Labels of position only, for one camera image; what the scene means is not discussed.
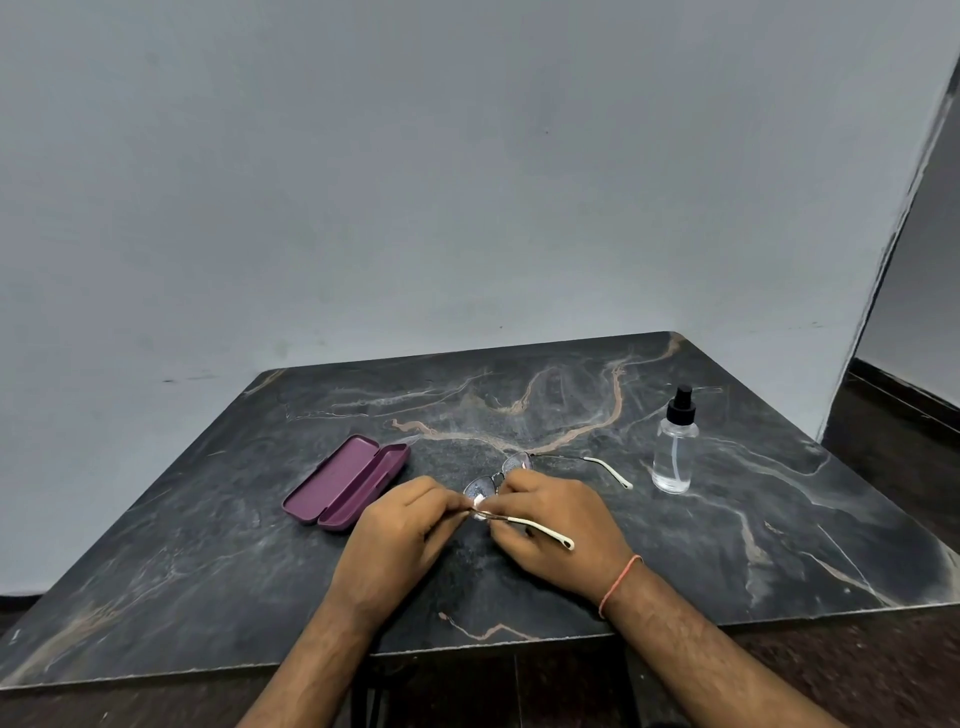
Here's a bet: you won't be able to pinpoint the person's left hand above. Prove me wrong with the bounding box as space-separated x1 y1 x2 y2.
326 475 475 620

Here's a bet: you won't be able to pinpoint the metal frame eyeglasses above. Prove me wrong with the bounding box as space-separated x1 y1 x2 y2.
462 451 635 553

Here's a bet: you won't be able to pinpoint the person's right hand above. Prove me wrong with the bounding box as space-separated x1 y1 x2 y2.
487 468 635 601

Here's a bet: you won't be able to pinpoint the clear spray bottle black cap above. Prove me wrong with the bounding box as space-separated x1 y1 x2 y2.
650 384 700 496

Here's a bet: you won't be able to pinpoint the orange thread wrist bracelet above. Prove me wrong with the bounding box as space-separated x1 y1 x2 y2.
597 554 644 621

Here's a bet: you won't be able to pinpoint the maroon glasses case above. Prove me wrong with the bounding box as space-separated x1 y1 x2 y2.
281 433 412 533

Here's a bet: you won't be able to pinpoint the person's right forearm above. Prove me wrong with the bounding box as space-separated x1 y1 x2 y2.
603 566 849 728

